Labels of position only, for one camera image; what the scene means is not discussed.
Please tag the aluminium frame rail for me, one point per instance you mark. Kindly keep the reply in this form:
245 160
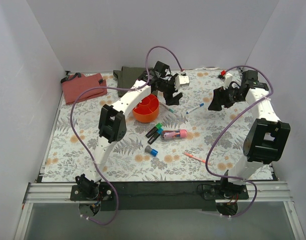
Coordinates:
59 193

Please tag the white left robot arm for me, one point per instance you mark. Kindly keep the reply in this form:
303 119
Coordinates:
112 121

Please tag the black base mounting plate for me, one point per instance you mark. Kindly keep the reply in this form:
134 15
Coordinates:
154 195

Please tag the pink clear pencil case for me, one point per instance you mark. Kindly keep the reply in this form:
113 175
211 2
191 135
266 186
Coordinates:
174 134

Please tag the orange pen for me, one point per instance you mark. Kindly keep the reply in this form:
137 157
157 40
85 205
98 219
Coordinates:
193 157

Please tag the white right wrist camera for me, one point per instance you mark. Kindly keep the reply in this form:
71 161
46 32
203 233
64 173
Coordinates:
227 78

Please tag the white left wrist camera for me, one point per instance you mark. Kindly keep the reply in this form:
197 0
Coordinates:
181 81

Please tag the black highlighter green cap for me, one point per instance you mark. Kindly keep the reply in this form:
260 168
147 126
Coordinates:
153 130

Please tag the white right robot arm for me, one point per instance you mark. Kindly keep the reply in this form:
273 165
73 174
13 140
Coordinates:
266 139

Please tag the olive green folded cloth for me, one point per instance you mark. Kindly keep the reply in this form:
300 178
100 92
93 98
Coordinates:
127 76

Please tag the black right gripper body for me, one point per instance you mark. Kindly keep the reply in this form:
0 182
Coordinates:
220 95

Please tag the white pen blue cap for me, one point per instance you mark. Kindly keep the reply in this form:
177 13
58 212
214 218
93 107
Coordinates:
195 108

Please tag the black highlighter blue cap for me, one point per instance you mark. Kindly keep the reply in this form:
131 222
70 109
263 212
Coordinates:
155 136

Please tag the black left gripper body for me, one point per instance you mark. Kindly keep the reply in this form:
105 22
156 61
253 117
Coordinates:
171 90

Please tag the grey blue short marker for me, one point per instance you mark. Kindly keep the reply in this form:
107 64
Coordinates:
151 151

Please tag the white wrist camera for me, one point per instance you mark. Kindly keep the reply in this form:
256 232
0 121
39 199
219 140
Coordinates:
181 81
227 78

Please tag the white pen teal cap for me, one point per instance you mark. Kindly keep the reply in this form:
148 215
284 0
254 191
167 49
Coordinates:
168 108

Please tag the red pouch with black strap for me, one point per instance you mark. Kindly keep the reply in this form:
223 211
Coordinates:
74 85

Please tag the orange round divided container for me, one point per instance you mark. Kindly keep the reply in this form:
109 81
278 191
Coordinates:
147 110

